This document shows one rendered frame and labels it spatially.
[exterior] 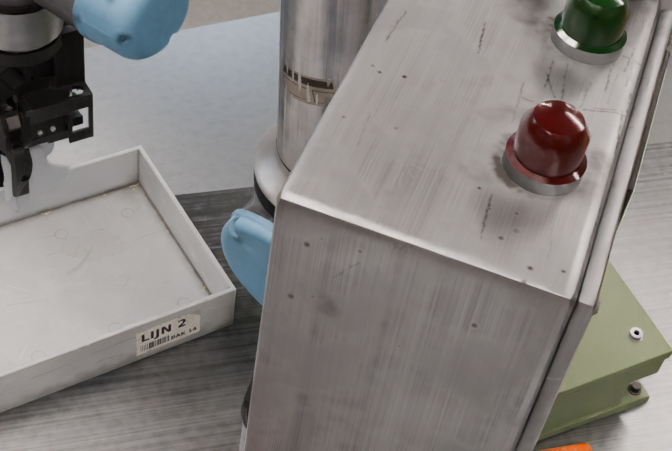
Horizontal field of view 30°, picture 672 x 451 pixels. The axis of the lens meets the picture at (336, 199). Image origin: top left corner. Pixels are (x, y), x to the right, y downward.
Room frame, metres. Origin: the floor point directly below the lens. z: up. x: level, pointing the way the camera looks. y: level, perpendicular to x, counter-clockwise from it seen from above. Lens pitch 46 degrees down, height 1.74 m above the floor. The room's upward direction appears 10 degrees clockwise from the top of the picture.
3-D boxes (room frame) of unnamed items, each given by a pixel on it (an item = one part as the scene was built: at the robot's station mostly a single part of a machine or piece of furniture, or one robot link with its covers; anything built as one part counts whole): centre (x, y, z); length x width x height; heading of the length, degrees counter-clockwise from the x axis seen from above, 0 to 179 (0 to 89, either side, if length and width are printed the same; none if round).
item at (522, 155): (0.29, -0.06, 1.49); 0.03 x 0.03 x 0.02
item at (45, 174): (0.78, 0.27, 0.90); 0.06 x 0.03 x 0.09; 128
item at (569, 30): (0.36, -0.08, 1.49); 0.03 x 0.03 x 0.02
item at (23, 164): (0.76, 0.29, 0.94); 0.05 x 0.02 x 0.09; 38
